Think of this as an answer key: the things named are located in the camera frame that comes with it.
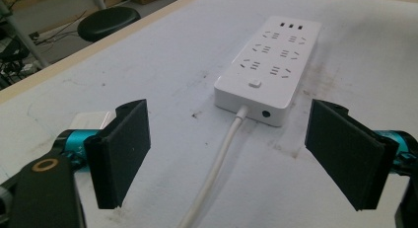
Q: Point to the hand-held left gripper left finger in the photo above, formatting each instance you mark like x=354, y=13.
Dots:
x=118, y=155

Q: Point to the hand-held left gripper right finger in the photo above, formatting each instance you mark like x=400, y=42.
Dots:
x=348, y=155

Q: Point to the white power strip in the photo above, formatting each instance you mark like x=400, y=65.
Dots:
x=272, y=65

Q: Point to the black round stool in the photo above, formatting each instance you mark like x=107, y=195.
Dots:
x=106, y=22

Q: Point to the grey metal stand leg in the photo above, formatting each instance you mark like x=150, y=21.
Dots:
x=23, y=35

